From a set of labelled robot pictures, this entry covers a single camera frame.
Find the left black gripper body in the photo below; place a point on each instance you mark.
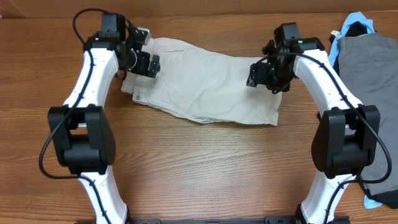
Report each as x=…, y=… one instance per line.
x=138, y=61

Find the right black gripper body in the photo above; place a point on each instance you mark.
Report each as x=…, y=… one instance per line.
x=275, y=76

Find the beige shorts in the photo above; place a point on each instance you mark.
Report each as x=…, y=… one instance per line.
x=202, y=86

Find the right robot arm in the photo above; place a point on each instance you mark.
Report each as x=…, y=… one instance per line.
x=344, y=143

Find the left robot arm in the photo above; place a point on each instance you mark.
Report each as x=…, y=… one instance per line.
x=79, y=129

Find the light blue garment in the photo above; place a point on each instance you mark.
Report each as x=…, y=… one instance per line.
x=357, y=56

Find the black garment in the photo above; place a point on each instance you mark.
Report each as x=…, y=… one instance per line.
x=386, y=192

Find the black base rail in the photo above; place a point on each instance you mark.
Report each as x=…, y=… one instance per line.
x=214, y=221

